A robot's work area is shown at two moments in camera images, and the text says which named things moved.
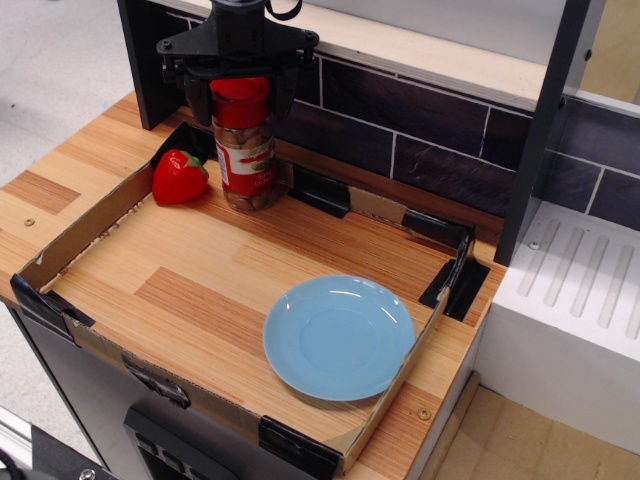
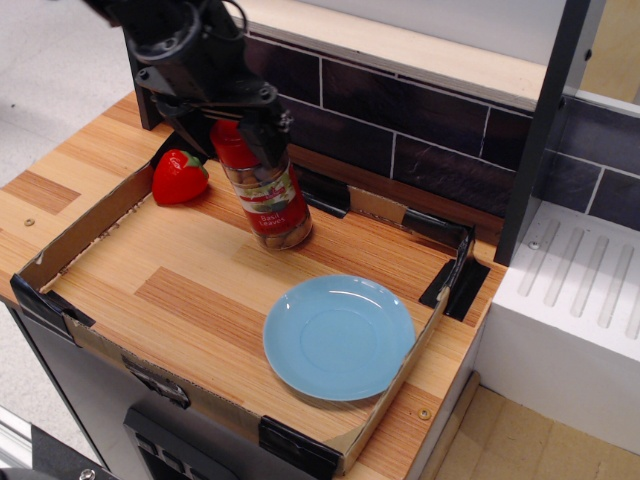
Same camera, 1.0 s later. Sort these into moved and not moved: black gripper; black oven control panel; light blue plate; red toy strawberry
Moved: black gripper
Not moved: red toy strawberry; black oven control panel; light blue plate
